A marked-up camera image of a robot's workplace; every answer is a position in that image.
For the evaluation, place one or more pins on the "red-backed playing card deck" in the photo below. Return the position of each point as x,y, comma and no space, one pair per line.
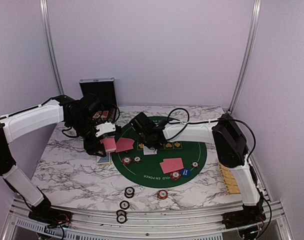
109,144

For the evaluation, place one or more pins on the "fallen dark chip on table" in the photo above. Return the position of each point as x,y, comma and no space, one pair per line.
124,205

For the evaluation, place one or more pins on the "face-up community cards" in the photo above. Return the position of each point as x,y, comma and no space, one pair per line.
149,151

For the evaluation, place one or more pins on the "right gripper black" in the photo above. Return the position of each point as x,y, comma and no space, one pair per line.
148,146

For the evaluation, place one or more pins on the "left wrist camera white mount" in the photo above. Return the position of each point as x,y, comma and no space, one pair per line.
104,128

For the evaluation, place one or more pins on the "card deck box in case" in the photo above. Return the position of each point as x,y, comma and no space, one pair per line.
101,115

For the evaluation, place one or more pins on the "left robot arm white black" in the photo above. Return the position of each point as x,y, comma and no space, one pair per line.
75,114

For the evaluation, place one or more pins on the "dark brown chip stack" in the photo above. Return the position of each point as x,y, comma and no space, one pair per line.
129,192

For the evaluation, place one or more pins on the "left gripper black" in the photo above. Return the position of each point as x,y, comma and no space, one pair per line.
91,147

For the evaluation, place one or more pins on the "front aluminium rail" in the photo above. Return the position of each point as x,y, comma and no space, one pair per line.
188,224

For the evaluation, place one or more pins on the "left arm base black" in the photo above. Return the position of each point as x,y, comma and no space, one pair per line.
44,212

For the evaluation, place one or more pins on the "blue small blind button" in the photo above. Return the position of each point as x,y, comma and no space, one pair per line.
185,172

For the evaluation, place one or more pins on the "dark chips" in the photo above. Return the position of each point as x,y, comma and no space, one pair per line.
137,159

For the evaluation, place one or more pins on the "dealt red-backed cards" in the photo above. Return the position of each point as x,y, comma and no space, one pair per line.
124,144

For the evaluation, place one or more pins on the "aluminium poker case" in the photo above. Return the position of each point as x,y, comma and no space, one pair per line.
105,89

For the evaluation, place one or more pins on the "small orange chip pile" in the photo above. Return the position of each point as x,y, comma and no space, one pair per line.
175,175
126,160

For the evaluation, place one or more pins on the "right chip row in case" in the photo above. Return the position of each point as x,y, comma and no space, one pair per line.
112,114

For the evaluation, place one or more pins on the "orange red chip stack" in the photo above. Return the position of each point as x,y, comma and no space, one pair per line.
162,194

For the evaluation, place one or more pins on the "round green poker mat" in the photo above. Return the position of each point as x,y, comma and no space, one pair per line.
148,172

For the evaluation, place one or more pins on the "playing card box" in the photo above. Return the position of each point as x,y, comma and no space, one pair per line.
104,161

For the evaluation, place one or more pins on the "fallen dark chip lower rail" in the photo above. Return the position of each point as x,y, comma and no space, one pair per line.
121,219

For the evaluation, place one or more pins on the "woven bamboo tray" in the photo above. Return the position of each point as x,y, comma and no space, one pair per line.
229,180

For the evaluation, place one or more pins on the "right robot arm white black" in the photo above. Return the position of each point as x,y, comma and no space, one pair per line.
224,132

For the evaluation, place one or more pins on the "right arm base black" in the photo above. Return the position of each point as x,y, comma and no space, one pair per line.
248,215

